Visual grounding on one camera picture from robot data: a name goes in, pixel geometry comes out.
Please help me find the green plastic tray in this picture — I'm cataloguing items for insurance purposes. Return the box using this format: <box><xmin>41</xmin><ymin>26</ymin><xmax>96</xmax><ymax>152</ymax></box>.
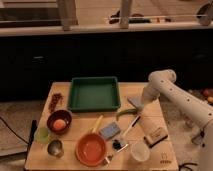
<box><xmin>67</xmin><ymin>77</ymin><xmax>121</xmax><ymax>113</ymax></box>

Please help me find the light green plastic cup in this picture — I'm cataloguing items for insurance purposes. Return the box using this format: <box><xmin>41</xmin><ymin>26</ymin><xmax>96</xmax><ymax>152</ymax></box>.
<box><xmin>34</xmin><ymin>127</ymin><xmax>50</xmax><ymax>144</ymax></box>

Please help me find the black metal clip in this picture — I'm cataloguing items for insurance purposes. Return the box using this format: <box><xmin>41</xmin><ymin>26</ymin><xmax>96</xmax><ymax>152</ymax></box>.
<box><xmin>112</xmin><ymin>139</ymin><xmax>128</xmax><ymax>152</ymax></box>

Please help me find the blue sponge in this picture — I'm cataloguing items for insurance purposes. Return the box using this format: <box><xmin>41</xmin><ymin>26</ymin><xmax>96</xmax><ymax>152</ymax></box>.
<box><xmin>99</xmin><ymin>122</ymin><xmax>121</xmax><ymax>140</ymax></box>

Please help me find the white plastic cup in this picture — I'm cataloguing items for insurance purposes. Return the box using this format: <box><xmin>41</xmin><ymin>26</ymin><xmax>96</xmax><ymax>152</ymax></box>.
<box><xmin>130</xmin><ymin>141</ymin><xmax>150</xmax><ymax>162</ymax></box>

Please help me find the green chili pepper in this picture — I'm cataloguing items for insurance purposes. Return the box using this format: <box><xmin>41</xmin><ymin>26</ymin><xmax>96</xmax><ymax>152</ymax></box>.
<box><xmin>116</xmin><ymin>108</ymin><xmax>138</xmax><ymax>121</ymax></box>

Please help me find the small metal cup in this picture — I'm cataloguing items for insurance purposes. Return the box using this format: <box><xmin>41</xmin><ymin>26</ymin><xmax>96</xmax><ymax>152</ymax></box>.
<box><xmin>47</xmin><ymin>139</ymin><xmax>64</xmax><ymax>158</ymax></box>

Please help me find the light blue towel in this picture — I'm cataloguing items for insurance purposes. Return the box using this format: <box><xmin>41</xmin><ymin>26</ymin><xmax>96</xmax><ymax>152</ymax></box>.
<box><xmin>127</xmin><ymin>97</ymin><xmax>143</xmax><ymax>111</ymax></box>

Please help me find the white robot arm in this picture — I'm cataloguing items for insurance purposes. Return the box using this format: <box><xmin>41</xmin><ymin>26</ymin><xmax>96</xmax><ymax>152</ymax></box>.
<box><xmin>141</xmin><ymin>69</ymin><xmax>213</xmax><ymax>171</ymax></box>

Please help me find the black cable left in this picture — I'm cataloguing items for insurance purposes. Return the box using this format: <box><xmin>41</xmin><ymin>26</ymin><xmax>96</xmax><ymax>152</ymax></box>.
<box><xmin>0</xmin><ymin>115</ymin><xmax>30</xmax><ymax>147</ymax></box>

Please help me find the tan black blackboard eraser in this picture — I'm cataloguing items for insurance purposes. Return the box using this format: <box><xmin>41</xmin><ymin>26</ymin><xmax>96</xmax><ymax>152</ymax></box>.
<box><xmin>144</xmin><ymin>127</ymin><xmax>168</xmax><ymax>148</ymax></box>

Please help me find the dark red bowl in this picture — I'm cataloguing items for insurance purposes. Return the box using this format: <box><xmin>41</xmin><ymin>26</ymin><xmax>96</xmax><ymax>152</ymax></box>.
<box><xmin>47</xmin><ymin>110</ymin><xmax>72</xmax><ymax>135</ymax></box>

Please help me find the orange frying pan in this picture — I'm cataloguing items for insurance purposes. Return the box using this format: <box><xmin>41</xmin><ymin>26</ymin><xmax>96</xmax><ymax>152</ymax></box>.
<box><xmin>75</xmin><ymin>116</ymin><xmax>107</xmax><ymax>167</ymax></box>

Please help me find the orange egg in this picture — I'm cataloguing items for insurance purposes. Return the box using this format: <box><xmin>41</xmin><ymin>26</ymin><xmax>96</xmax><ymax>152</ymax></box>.
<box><xmin>53</xmin><ymin>119</ymin><xmax>66</xmax><ymax>131</ymax></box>

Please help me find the red dried chili bunch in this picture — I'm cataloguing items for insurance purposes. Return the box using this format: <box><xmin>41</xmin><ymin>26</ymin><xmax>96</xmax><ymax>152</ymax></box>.
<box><xmin>48</xmin><ymin>93</ymin><xmax>63</xmax><ymax>113</ymax></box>

